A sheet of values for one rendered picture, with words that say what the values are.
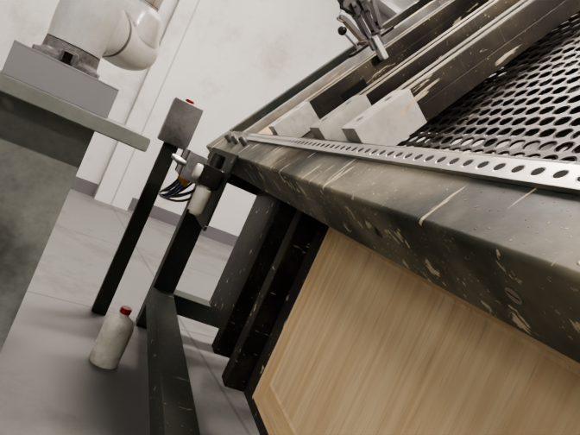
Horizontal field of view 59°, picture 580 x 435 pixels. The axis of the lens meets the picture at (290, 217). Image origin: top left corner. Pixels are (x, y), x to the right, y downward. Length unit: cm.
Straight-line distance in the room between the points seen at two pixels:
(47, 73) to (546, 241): 134
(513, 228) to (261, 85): 484
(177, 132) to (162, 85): 274
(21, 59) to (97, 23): 23
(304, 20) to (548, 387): 498
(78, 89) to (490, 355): 122
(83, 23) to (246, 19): 368
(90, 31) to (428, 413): 129
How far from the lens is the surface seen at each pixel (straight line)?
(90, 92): 155
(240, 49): 515
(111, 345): 180
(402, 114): 94
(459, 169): 57
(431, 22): 165
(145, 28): 177
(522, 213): 46
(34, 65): 154
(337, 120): 109
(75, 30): 160
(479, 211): 49
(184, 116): 209
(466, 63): 101
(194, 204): 150
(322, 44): 553
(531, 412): 70
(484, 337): 77
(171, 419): 131
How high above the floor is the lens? 78
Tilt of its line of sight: 3 degrees down
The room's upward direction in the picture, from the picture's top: 24 degrees clockwise
